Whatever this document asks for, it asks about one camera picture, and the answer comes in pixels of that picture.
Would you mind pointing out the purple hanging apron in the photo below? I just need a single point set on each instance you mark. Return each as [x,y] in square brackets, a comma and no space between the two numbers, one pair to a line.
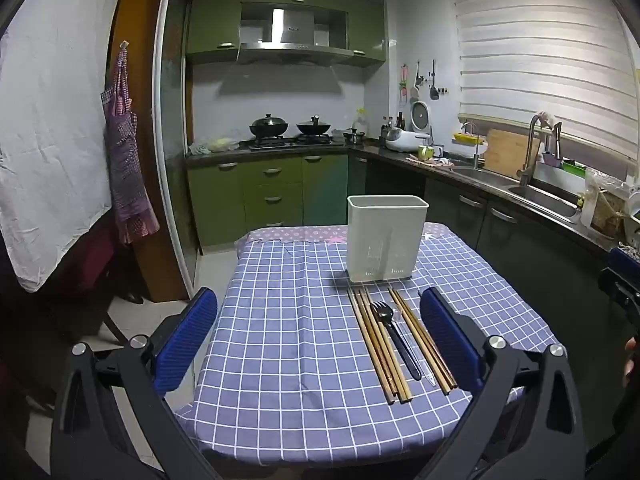
[134,213]

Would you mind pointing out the white cloth sheet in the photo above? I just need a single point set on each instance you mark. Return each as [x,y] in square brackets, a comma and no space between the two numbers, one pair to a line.
[54,180]

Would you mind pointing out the green upper cabinets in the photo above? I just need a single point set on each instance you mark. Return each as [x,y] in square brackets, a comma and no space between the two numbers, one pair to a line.
[214,28]

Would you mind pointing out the steel range hood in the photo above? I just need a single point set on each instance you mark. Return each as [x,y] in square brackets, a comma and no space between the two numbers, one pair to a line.
[292,35]

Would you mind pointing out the round white fan appliance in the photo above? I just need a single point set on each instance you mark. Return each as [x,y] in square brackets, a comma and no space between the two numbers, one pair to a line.
[420,116]

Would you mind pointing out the green cabinets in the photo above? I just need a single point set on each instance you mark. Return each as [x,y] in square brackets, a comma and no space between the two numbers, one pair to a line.
[230,199]
[214,28]

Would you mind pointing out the wooden chopstick three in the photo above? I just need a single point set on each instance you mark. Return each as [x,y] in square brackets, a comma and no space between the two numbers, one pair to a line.
[399,380]

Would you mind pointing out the steel sink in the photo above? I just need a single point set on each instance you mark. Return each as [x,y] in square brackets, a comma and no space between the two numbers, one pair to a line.
[538,199]

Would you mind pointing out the small steel pot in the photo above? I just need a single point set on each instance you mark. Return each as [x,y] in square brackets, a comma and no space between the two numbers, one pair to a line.
[353,137]

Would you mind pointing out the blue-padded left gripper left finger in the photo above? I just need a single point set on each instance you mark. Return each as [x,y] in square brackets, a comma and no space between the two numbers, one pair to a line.
[177,340]

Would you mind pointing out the wooden chopstick one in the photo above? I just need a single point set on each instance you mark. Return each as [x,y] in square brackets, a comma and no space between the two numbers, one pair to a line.
[379,370]

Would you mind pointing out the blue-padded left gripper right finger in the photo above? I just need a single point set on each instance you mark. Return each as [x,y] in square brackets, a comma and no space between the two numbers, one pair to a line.
[456,337]

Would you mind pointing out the white window blind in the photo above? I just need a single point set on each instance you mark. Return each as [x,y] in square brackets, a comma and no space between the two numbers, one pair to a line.
[569,58]

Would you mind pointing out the wooden chopstick four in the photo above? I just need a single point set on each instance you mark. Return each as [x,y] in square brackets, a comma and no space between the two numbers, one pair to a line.
[437,371]

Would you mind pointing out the black wok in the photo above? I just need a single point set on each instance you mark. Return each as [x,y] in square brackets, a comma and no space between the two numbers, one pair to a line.
[268,127]
[313,127]

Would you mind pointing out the white rice cooker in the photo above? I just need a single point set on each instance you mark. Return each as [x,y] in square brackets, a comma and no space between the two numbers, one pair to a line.
[403,141]

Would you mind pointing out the steel kitchen faucet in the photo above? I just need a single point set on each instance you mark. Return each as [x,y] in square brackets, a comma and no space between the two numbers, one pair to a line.
[552,154]

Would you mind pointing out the blue checkered tablecloth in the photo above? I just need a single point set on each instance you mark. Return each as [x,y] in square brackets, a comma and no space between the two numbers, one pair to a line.
[287,377]

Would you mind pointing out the green mug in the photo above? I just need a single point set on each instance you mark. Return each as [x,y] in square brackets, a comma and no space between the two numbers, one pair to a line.
[429,152]

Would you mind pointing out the white plastic utensil holder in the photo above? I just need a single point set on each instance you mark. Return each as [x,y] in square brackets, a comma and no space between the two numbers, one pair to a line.
[384,233]

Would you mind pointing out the wooden cutting board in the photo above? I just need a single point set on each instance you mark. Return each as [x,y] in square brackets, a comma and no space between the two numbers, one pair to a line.
[505,153]

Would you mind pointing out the wooden chopstick five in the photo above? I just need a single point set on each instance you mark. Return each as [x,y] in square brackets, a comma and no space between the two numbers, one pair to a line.
[442,374]

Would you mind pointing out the black wok right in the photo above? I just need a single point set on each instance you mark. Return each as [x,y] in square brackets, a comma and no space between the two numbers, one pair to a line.
[313,127]

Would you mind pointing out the black wok left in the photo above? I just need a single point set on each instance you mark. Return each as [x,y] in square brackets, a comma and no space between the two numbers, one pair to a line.
[268,127]

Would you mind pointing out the green lower cabinets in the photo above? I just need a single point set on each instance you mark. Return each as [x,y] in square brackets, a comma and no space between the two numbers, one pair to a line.
[230,199]

